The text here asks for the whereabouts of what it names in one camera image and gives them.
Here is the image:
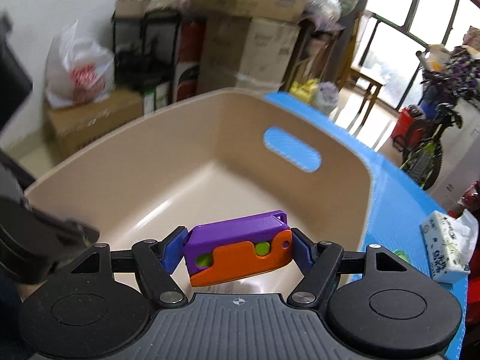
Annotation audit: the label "purple orange toy knife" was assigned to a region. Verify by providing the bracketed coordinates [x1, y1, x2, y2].
[183, 211, 293, 287]

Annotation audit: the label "green round small lid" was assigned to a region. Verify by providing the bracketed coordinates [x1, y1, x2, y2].
[394, 250, 411, 264]

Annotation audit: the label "blue silicone mat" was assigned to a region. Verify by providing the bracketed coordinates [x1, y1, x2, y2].
[262, 91, 471, 360]

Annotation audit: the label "brown cardboard box on floor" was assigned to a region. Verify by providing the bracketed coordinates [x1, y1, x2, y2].
[46, 88, 143, 158]

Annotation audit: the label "beige plastic storage bin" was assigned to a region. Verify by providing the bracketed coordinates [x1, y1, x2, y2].
[27, 90, 372, 250]

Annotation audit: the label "white tissue pack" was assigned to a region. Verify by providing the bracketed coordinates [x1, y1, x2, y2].
[420, 210, 479, 284]

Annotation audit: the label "green black bicycle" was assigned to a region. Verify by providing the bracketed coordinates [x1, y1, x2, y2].
[400, 103, 463, 190]

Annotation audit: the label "red bucket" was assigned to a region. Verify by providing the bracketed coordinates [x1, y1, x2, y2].
[391, 105, 425, 151]

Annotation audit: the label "yellow bags on floor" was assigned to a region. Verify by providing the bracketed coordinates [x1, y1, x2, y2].
[289, 78, 319, 105]

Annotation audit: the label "white red plastic bag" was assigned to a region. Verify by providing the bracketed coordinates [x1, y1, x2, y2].
[44, 22, 115, 110]

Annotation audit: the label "wooden stool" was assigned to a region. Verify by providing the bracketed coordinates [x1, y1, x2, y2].
[336, 66, 384, 126]

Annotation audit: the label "large stacked cardboard box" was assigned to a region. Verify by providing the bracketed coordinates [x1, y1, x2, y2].
[197, 16, 299, 94]

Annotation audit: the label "black metal shelf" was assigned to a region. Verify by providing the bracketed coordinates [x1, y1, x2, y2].
[111, 9, 182, 115]

